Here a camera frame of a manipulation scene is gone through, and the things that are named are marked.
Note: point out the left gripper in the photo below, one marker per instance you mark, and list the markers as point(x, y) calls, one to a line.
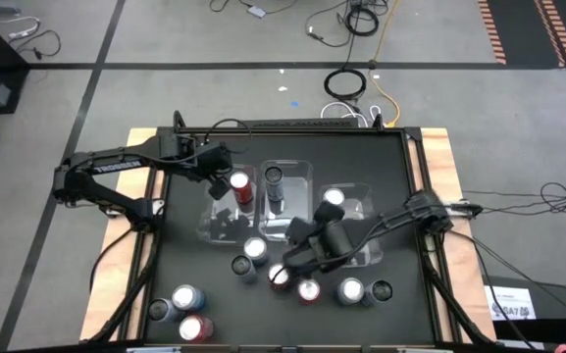
point(211, 157)

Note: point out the silver and blue can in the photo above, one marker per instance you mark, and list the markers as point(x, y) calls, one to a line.
point(255, 247)
point(334, 196)
point(187, 297)
point(350, 290)

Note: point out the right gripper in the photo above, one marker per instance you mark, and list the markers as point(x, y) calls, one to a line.
point(329, 245)

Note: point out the white paper sign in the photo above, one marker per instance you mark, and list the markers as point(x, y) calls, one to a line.
point(508, 299)

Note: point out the black metal table frame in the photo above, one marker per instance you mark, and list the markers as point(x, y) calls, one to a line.
point(361, 131)

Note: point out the black power strip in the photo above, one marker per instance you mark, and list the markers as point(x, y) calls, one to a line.
point(312, 122)

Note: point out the small red object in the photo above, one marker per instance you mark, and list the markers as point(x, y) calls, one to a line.
point(563, 349)

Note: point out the red Fanta soda can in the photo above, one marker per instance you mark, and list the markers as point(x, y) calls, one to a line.
point(240, 182)
point(193, 328)
point(277, 275)
point(308, 290)

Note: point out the black box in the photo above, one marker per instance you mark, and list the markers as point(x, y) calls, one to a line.
point(557, 304)

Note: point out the clear plastic bin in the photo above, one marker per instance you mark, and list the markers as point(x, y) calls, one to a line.
point(368, 196)
point(297, 171)
point(204, 230)

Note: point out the light wooden base board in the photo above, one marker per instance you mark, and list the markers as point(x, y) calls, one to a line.
point(434, 142)

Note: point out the white power adapter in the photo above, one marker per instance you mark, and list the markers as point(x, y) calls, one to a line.
point(257, 12)

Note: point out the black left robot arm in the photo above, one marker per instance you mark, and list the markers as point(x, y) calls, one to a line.
point(116, 164)

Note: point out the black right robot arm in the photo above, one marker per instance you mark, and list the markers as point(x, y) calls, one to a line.
point(395, 219)

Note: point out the black orange-striped floor mat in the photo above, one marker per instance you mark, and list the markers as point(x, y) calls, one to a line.
point(523, 29)

